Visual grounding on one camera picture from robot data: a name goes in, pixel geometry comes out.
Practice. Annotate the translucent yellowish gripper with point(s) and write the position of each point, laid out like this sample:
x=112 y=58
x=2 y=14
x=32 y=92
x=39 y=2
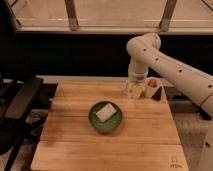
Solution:
x=135 y=90

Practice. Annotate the green round bowl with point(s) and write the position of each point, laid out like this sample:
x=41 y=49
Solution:
x=108 y=126

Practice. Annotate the wooden window frame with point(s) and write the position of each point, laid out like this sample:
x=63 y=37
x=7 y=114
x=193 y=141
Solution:
x=113 y=16

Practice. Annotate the white folded cloth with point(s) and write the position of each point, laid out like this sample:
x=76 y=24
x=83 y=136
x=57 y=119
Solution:
x=106 y=112

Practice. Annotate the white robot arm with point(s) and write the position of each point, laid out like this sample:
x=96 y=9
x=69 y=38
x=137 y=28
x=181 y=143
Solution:
x=195 y=84

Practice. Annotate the white cup with red item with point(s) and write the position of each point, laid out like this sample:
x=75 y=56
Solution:
x=152 y=84

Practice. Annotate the black office chair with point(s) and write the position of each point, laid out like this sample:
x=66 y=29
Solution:
x=14 y=128

